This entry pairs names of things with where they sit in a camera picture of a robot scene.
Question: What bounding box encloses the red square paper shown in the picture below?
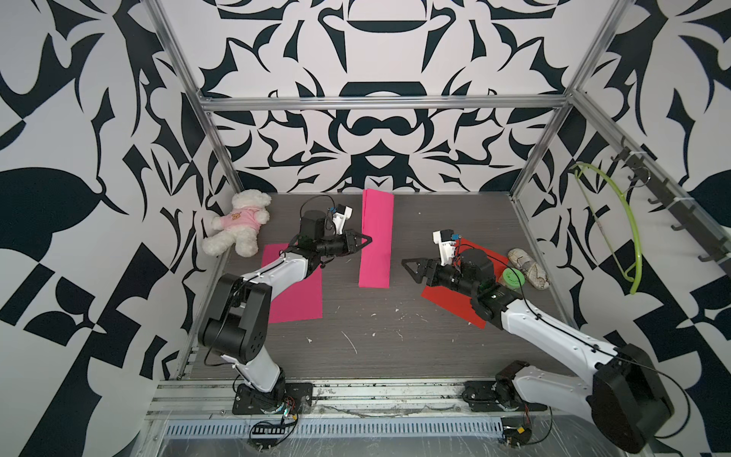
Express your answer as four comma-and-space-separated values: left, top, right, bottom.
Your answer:
421, 239, 509, 329

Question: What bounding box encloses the magenta paper sheet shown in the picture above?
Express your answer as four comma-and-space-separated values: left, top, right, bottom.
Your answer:
261, 244, 323, 324
359, 190, 395, 289

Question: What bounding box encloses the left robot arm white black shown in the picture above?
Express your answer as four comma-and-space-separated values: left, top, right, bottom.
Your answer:
198, 205, 372, 404

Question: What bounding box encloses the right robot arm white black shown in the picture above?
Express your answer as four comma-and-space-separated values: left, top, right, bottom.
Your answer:
402, 249, 675, 453

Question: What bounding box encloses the white grey sneaker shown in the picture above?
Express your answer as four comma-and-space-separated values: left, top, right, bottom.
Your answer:
508, 248, 551, 291

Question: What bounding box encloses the white teddy bear pink shirt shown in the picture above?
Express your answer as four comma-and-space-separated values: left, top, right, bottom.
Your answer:
202, 190, 271, 258

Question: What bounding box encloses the right black connector board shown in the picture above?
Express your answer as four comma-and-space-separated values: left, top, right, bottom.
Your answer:
502, 419, 532, 449

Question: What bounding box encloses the black connector board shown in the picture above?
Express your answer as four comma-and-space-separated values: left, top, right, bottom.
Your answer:
502, 419, 532, 449
247, 421, 296, 449

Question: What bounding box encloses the left black connector board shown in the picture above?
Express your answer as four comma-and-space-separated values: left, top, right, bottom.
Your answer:
247, 421, 296, 449

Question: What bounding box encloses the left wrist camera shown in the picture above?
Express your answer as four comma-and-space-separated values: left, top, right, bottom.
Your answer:
329, 204, 353, 235

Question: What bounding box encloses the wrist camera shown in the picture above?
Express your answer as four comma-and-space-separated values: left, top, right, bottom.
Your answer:
432, 230, 461, 267
329, 204, 353, 235

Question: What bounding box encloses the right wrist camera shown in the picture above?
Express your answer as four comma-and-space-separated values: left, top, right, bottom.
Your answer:
432, 230, 461, 267

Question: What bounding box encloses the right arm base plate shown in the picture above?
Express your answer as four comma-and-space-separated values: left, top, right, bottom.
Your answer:
461, 380, 548, 412

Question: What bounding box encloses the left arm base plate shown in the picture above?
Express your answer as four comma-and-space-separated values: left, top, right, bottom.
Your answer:
231, 382, 314, 415

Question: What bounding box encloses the black wall hook rack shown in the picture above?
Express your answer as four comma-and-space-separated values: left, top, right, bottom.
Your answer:
613, 136, 730, 276

